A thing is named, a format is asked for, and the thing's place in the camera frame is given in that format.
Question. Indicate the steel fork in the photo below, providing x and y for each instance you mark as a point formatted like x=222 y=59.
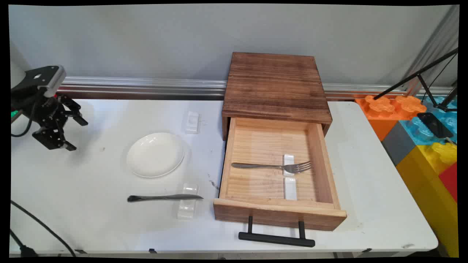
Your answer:
x=256 y=166

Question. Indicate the blue toy block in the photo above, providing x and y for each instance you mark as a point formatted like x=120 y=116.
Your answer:
x=420 y=133

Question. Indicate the black tripod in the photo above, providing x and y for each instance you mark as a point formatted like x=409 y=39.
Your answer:
x=402 y=83

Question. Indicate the orange toy block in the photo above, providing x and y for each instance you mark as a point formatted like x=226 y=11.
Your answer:
x=380 y=124

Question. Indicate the black smartphone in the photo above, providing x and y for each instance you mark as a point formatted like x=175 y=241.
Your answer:
x=435 y=125

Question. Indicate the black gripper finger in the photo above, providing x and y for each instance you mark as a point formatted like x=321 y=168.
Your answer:
x=53 y=140
x=75 y=114

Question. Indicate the dark wooden drawer cabinet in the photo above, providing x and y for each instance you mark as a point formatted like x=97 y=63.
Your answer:
x=274 y=84

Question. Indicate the green toy block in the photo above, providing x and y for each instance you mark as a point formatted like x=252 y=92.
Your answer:
x=14 y=114

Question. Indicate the red toy block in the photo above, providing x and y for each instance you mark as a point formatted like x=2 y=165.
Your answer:
x=450 y=180

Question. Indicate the aluminium rail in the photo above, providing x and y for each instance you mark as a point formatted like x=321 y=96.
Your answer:
x=146 y=86

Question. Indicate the grey curtain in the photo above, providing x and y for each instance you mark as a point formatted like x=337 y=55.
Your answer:
x=442 y=36

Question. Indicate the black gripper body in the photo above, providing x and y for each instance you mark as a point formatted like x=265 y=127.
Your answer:
x=49 y=113

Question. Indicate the grey toy block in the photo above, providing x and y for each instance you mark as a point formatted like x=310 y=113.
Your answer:
x=398 y=144

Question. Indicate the white round plate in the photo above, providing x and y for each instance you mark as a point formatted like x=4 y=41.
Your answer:
x=155 y=155

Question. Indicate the steel table knife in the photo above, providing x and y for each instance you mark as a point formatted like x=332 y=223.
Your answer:
x=164 y=197

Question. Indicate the light wooden drawer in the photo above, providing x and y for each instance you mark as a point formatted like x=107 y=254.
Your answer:
x=256 y=146

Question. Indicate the white ceramic cutlery rest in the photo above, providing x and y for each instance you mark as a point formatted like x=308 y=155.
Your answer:
x=290 y=190
x=289 y=157
x=187 y=210
x=192 y=122

